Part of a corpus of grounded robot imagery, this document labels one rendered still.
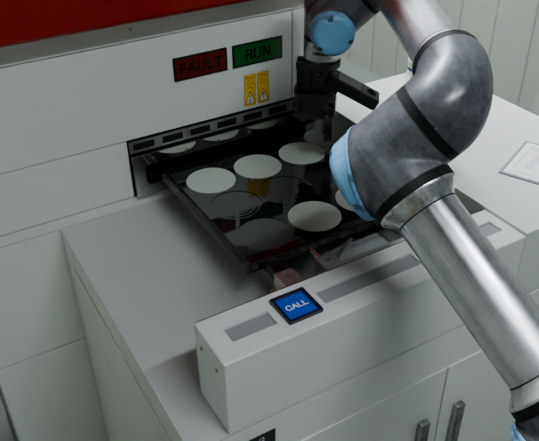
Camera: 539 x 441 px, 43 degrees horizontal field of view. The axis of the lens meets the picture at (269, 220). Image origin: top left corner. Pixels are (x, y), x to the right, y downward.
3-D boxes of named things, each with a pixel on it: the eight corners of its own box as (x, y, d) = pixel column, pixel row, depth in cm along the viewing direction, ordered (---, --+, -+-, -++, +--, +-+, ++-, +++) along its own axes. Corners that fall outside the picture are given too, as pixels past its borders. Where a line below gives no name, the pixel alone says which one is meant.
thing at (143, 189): (135, 194, 144) (129, 155, 139) (310, 142, 162) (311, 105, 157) (137, 198, 143) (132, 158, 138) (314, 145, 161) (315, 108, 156)
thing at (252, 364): (199, 392, 103) (192, 323, 95) (472, 272, 126) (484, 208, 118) (227, 436, 96) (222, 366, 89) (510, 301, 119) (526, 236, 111)
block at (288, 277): (274, 286, 114) (273, 272, 112) (290, 280, 115) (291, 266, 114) (299, 315, 108) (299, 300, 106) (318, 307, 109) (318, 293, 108)
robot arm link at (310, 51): (343, 31, 135) (341, 45, 128) (342, 53, 138) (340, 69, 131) (305, 30, 136) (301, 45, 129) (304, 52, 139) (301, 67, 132)
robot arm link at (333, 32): (351, -10, 112) (343, -28, 121) (301, 38, 116) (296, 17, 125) (381, 24, 115) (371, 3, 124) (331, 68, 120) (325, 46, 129)
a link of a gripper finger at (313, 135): (304, 152, 147) (304, 113, 142) (332, 154, 147) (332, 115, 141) (302, 159, 145) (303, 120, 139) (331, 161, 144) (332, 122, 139)
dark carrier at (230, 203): (169, 177, 141) (169, 174, 141) (310, 136, 155) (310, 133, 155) (250, 266, 116) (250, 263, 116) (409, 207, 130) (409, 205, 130)
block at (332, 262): (314, 271, 117) (314, 257, 115) (331, 264, 118) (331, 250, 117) (341, 297, 111) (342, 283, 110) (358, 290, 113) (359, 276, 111)
